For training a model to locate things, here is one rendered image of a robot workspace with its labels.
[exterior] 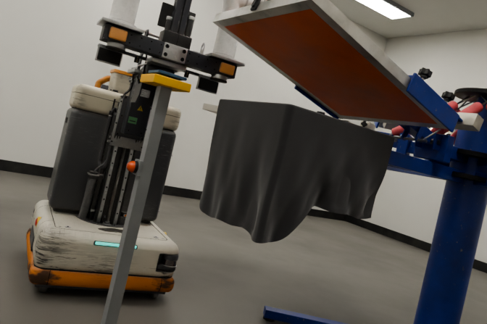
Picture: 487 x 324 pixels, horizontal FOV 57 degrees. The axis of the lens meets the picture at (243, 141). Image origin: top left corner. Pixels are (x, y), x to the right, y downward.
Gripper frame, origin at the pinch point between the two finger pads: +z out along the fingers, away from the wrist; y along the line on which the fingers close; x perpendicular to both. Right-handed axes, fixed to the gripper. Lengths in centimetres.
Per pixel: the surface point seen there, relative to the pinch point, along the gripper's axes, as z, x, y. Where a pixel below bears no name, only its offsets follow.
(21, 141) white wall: 97, -379, -10
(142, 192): 71, -9, 3
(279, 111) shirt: 30.7, 18.5, -12.4
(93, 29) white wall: -43, -380, -17
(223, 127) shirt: 38.6, -12.7, -14.7
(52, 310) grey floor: 129, -50, -4
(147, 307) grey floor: 119, -53, -43
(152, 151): 58, -9, 7
